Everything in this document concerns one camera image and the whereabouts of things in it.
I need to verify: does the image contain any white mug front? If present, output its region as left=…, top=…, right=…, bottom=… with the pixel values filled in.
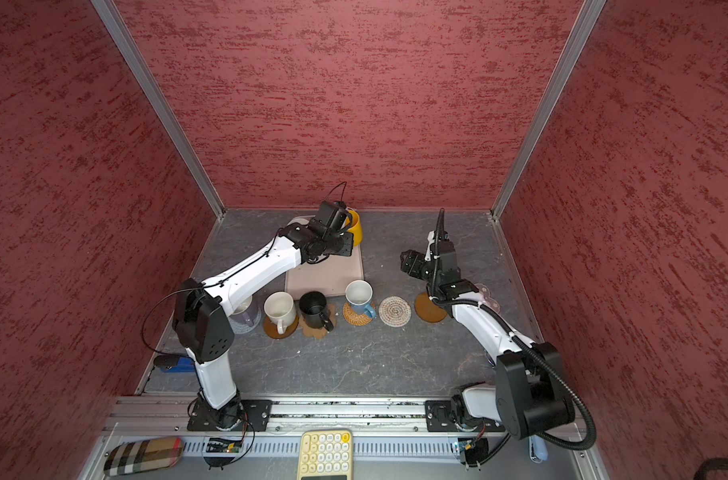
left=264, top=292, right=297, bottom=333

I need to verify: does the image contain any brown glossy coaster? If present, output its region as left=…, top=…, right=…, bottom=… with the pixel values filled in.
left=263, top=316, right=300, bottom=339

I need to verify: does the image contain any blue black handheld device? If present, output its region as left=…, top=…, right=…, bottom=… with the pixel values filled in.
left=154, top=354, right=195, bottom=373

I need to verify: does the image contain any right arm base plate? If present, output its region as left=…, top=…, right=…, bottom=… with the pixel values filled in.
left=424, top=398, right=505, bottom=433

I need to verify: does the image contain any yellow mug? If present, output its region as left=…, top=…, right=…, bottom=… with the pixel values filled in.
left=346, top=209, right=363, bottom=246

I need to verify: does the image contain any woven rattan coaster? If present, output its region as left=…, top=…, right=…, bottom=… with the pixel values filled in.
left=343, top=302, right=376, bottom=326

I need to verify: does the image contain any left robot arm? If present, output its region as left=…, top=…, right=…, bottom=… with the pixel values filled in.
left=173, top=200, right=354, bottom=431

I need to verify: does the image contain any brown wooden coaster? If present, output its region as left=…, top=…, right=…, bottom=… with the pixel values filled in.
left=414, top=293, right=448, bottom=324

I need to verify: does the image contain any lavender mug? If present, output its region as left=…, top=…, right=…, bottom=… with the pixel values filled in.
left=228, top=296, right=263, bottom=335

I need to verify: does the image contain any plaid glasses case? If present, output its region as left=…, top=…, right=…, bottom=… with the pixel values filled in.
left=104, top=437, right=184, bottom=477

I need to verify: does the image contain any yellow keypad calculator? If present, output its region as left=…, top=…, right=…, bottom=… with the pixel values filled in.
left=297, top=429, right=354, bottom=480

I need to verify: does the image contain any blue floral mug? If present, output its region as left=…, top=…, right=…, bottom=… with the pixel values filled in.
left=345, top=280, right=376, bottom=319

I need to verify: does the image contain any pink flower coaster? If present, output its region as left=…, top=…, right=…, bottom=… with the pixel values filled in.
left=477, top=283, right=501, bottom=314

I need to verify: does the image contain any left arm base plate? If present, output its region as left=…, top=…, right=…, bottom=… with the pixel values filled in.
left=187, top=397, right=274, bottom=432

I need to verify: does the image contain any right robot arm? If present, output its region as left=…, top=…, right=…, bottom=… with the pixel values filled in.
left=400, top=221, right=598, bottom=451

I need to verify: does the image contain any light blue small device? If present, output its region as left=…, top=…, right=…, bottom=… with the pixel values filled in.
left=528, top=435, right=549, bottom=464

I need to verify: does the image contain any white braided coaster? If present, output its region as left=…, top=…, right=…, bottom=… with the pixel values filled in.
left=378, top=296, right=412, bottom=328

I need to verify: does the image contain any brown paw coaster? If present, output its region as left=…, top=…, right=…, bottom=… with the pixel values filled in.
left=299, top=304, right=337, bottom=340

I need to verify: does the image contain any black mug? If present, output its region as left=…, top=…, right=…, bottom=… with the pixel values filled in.
left=299, top=291, right=335, bottom=332

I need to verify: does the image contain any beige serving tray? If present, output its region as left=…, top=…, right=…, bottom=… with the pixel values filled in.
left=284, top=245, right=364, bottom=300

